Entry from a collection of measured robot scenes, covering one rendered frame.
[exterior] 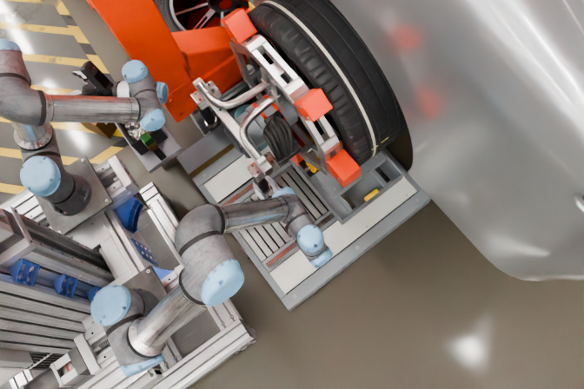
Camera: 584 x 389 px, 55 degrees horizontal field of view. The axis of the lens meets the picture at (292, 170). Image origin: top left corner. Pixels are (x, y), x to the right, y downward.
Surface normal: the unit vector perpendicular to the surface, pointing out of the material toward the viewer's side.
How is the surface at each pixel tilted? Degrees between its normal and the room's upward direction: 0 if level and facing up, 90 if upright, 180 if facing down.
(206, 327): 0
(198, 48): 36
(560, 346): 0
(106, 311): 8
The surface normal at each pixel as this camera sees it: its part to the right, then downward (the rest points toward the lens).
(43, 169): -0.07, -0.24
